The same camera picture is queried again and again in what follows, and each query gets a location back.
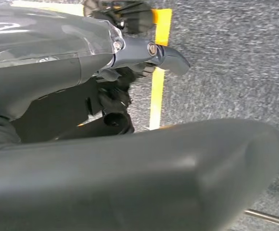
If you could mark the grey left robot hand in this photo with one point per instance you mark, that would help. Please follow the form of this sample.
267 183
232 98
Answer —
33 79

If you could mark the black robot leg joint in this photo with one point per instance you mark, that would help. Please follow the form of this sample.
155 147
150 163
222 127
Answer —
115 102

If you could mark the black robot foot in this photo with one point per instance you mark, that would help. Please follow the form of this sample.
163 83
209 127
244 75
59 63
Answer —
130 17

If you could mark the grey metal bar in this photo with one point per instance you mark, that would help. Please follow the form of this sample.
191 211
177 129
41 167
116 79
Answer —
269 218

